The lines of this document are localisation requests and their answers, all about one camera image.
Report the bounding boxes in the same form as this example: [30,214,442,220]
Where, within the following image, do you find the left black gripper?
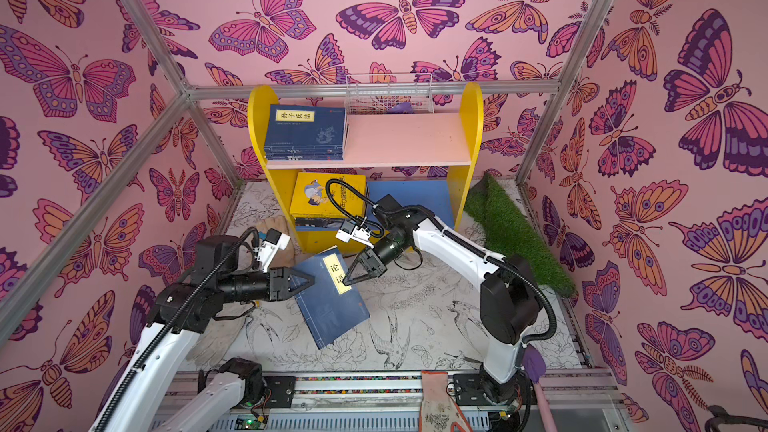
[215,268,313,307]

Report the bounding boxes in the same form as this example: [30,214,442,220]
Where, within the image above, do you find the dark blue thread-bound book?
[264,104,347,155]

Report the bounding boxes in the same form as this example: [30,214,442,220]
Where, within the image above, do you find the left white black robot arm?
[91,227,315,431]

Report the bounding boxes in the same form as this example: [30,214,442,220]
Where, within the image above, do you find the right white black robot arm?
[336,195,557,404]

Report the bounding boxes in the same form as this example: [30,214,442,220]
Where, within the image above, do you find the beige work glove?
[254,215,292,238]

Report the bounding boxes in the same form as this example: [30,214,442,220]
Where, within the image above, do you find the yellow pink blue bookshelf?
[248,83,483,253]

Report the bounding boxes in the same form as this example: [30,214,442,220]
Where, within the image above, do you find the green circuit board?
[235,414,268,431]

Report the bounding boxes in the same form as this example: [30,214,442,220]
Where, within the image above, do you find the green artificial grass mat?
[464,174,575,297]

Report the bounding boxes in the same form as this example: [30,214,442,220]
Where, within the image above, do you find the patterned red white glove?
[418,371,472,432]

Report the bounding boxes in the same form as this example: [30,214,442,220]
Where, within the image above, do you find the purple spatula head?
[523,345,547,384]

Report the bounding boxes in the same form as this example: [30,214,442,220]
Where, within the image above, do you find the white wire basket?
[344,72,435,115]

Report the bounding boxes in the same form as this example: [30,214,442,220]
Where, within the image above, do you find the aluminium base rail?
[149,368,637,432]

